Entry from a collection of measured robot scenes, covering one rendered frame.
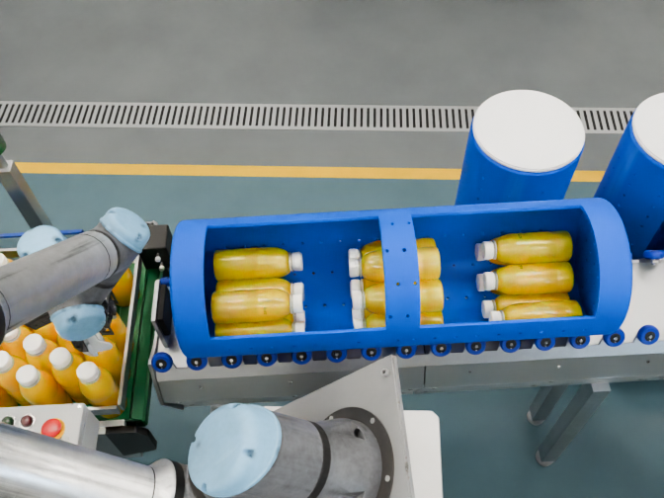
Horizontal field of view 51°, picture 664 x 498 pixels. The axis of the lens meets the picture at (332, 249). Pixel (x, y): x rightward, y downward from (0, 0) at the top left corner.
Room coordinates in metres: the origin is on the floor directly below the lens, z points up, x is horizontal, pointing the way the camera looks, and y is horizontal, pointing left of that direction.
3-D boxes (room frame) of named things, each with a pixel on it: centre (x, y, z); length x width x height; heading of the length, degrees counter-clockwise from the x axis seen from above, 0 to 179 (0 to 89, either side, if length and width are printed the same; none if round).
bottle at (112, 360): (0.65, 0.49, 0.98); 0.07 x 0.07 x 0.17
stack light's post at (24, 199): (1.10, 0.76, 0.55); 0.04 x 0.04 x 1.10; 1
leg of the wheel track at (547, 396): (0.84, -0.68, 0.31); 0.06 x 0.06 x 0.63; 1
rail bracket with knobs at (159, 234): (0.95, 0.42, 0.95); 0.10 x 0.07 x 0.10; 1
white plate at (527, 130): (1.21, -0.51, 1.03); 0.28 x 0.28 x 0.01
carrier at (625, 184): (1.18, -0.90, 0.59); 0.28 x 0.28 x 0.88
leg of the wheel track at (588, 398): (0.70, -0.68, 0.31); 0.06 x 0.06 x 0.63; 1
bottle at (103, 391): (0.58, 0.49, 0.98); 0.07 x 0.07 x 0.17
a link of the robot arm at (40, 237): (0.65, 0.47, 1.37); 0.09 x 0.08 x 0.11; 30
